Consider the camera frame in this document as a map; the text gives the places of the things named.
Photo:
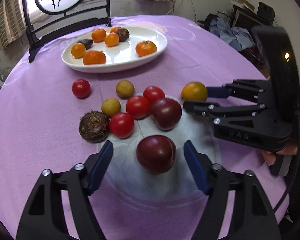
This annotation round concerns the large mandarin orange front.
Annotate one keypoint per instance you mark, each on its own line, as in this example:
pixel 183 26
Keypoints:
pixel 98 35

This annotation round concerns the person's right hand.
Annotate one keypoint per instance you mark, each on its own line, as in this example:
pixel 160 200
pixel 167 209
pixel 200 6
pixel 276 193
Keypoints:
pixel 289 149

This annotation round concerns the small orange fruit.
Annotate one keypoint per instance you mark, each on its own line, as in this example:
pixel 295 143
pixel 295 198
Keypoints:
pixel 112 40

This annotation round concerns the dark water chestnut front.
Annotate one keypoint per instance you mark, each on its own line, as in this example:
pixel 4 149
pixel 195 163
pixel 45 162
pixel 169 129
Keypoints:
pixel 87 43

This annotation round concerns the black framed painted screen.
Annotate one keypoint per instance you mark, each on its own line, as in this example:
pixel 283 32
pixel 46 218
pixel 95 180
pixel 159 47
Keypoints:
pixel 35 43

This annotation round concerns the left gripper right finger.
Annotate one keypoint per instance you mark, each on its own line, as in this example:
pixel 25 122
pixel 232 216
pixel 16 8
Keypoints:
pixel 252 216

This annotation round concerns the yellow-orange round fruit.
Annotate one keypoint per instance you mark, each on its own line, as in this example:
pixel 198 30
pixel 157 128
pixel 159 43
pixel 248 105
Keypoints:
pixel 78 50

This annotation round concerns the large mandarin orange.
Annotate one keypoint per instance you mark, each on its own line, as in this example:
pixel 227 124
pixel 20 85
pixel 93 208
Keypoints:
pixel 98 35
pixel 94 57

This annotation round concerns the purple tablecloth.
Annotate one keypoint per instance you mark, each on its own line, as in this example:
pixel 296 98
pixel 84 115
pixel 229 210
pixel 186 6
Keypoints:
pixel 39 120

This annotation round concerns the tan longan front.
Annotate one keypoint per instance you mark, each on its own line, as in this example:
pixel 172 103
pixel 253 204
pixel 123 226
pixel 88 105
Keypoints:
pixel 111 106

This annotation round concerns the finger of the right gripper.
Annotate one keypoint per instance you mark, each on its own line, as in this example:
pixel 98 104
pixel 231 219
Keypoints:
pixel 209 109
pixel 249 90

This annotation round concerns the black monitor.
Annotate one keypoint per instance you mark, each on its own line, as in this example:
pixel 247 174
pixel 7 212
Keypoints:
pixel 242 16

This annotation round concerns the dark water chestnut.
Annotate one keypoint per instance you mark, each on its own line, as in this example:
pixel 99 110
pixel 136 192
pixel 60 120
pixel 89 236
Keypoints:
pixel 87 43
pixel 94 127
pixel 123 34

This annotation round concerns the dark red plum front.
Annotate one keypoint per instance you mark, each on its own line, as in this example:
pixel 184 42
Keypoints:
pixel 156 154

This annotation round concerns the red cherry tomato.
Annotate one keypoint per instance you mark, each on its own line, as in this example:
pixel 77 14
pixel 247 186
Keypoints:
pixel 138 107
pixel 122 125
pixel 153 93

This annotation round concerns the small mandarin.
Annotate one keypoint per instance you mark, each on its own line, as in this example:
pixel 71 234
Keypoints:
pixel 145 48

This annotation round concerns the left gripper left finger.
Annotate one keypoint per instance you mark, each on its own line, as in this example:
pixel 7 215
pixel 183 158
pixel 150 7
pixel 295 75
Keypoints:
pixel 43 215

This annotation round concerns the tan longan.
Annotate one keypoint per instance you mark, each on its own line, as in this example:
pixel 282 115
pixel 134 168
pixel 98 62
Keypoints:
pixel 125 89
pixel 111 106

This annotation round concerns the small orange kumquat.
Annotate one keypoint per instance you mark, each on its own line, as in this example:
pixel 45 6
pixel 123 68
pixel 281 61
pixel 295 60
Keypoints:
pixel 115 29

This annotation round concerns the red cherry tomato isolated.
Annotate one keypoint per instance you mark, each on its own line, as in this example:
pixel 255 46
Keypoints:
pixel 81 88

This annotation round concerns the olive-orange tomato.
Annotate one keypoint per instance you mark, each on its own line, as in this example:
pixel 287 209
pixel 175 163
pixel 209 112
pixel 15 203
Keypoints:
pixel 194 91

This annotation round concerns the dark red plum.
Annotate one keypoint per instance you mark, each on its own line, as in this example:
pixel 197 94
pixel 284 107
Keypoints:
pixel 166 113
pixel 156 154

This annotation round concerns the left beige curtain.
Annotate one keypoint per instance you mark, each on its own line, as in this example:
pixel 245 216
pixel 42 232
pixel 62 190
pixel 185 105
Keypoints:
pixel 12 23

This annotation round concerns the white oval plate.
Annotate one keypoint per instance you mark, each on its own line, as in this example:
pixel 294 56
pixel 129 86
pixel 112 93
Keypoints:
pixel 120 57

